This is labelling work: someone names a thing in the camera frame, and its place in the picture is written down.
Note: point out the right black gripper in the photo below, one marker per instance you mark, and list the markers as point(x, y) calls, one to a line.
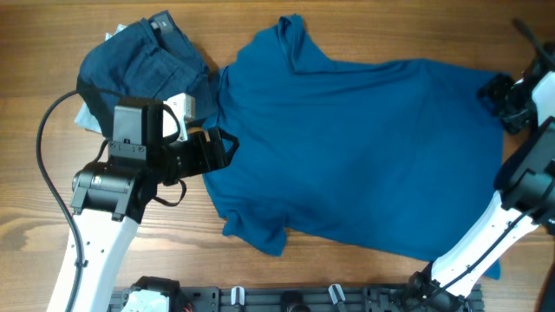
point(493, 91)

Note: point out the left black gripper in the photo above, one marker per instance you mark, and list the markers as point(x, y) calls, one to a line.
point(219, 157)

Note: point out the blue polo shirt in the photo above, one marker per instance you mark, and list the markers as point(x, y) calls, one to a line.
point(397, 156)

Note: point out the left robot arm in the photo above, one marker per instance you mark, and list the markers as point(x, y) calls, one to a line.
point(149, 147)

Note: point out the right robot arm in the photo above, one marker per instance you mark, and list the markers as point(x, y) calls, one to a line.
point(523, 199)

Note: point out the folded dark denim jeans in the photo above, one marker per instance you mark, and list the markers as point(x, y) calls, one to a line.
point(151, 58)

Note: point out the folded black garment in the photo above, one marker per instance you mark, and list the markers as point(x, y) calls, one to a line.
point(100, 105)

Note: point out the black garment at right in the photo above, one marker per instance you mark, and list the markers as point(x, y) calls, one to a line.
point(547, 298)

